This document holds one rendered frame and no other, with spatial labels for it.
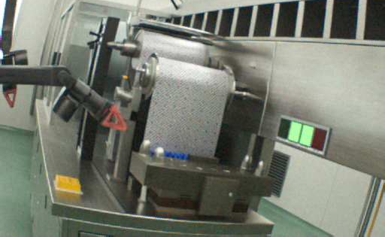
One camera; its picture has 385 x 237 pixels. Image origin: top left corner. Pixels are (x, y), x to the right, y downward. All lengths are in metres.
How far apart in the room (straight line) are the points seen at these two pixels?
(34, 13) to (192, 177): 5.86
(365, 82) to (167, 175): 0.58
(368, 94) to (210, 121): 0.61
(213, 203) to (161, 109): 0.33
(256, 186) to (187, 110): 0.31
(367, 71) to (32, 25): 6.19
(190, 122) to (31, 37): 5.61
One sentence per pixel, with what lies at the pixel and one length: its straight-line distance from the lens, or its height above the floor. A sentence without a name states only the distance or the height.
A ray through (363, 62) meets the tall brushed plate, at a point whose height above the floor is 1.39.
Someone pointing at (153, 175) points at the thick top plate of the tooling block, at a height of 1.00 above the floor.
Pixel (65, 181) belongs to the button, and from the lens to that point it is 1.24.
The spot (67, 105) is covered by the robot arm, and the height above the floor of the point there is 1.12.
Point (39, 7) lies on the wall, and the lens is 6.91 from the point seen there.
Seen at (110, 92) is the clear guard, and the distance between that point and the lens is 2.40.
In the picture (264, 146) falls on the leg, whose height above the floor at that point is 1.08.
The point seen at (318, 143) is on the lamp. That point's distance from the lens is 1.15.
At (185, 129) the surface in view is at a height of 1.12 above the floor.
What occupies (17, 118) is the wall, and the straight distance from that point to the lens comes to 6.95.
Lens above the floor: 1.25
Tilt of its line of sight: 3 degrees down
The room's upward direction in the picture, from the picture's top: 12 degrees clockwise
